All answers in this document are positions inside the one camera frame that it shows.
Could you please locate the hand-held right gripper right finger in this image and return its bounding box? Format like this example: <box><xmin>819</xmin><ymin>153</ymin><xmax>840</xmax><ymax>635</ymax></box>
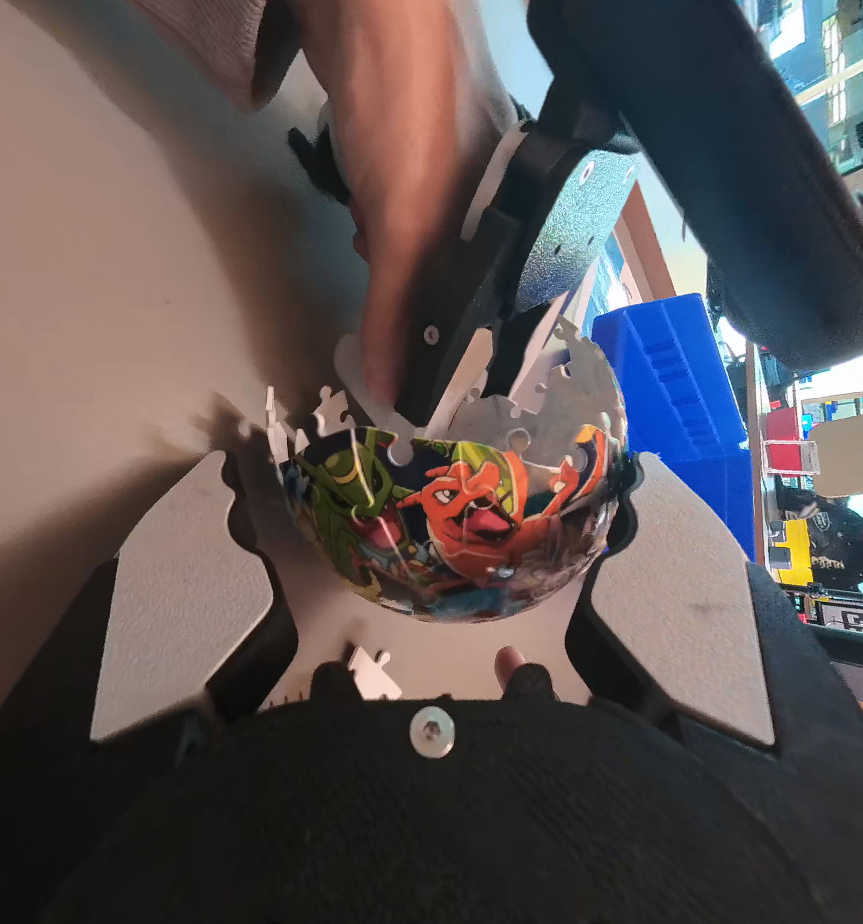
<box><xmin>565</xmin><ymin>451</ymin><xmax>775</xmax><ymax>748</ymax></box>

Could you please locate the colourful puzzle ball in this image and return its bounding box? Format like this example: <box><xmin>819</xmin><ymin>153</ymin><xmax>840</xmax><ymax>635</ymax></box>
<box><xmin>238</xmin><ymin>312</ymin><xmax>631</xmax><ymax>623</ymax></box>

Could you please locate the blue plastic bin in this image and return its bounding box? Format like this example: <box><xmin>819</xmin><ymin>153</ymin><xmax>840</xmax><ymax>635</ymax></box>
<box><xmin>590</xmin><ymin>292</ymin><xmax>757</xmax><ymax>560</ymax></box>

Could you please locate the person's left hand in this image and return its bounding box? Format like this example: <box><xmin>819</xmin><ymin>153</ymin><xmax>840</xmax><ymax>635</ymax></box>
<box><xmin>298</xmin><ymin>0</ymin><xmax>519</xmax><ymax>405</ymax></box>

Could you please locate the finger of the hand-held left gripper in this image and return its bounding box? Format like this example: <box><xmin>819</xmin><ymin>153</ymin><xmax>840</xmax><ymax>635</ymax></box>
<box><xmin>420</xmin><ymin>326</ymin><xmax>497</xmax><ymax>440</ymax></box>
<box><xmin>483</xmin><ymin>291</ymin><xmax>571</xmax><ymax>401</ymax></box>

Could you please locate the storage shelving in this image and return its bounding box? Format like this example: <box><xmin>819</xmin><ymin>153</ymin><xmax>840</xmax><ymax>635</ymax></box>
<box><xmin>738</xmin><ymin>0</ymin><xmax>863</xmax><ymax>174</ymax></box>

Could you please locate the grey puzzle piece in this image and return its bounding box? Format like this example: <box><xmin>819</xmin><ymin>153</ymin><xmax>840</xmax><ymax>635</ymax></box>
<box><xmin>345</xmin><ymin>642</ymin><xmax>405</xmax><ymax>701</ymax></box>

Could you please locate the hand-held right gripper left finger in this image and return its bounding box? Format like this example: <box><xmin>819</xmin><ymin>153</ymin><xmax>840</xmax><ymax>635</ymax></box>
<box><xmin>89</xmin><ymin>449</ymin><xmax>300</xmax><ymax>744</ymax></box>

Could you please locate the black bar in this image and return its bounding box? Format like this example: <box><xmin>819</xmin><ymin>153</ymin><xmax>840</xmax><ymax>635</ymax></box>
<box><xmin>810</xmin><ymin>627</ymin><xmax>863</xmax><ymax>676</ymax></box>

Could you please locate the beige and black panel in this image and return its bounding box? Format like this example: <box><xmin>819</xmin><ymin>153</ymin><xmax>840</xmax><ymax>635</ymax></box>
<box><xmin>810</xmin><ymin>413</ymin><xmax>863</xmax><ymax>499</ymax></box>

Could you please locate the red box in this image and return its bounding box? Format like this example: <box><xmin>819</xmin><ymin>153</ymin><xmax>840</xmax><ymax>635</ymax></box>
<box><xmin>762</xmin><ymin>406</ymin><xmax>821</xmax><ymax>475</ymax></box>

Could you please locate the yellow object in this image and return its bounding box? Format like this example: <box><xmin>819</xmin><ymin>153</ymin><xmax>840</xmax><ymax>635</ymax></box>
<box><xmin>769</xmin><ymin>520</ymin><xmax>815</xmax><ymax>587</ymax></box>

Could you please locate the brown wooden board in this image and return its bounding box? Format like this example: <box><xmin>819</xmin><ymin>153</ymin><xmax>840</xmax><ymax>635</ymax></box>
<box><xmin>614</xmin><ymin>180</ymin><xmax>679</xmax><ymax>304</ymax></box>

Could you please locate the person's right hand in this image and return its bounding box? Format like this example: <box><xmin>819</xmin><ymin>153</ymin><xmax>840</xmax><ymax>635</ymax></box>
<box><xmin>495</xmin><ymin>646</ymin><xmax>528</xmax><ymax>697</ymax></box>

